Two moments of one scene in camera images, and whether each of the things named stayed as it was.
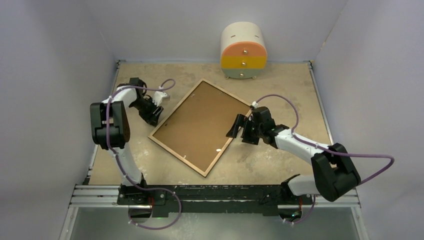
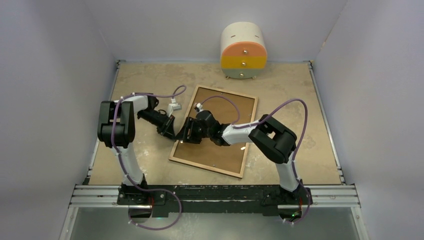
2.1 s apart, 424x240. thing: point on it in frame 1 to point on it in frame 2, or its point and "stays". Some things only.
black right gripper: (240, 122) to (190, 123)
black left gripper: (152, 117) to (167, 129)
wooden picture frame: (176, 108) to (229, 108)
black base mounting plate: (216, 200) stays
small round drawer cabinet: (243, 50) stays
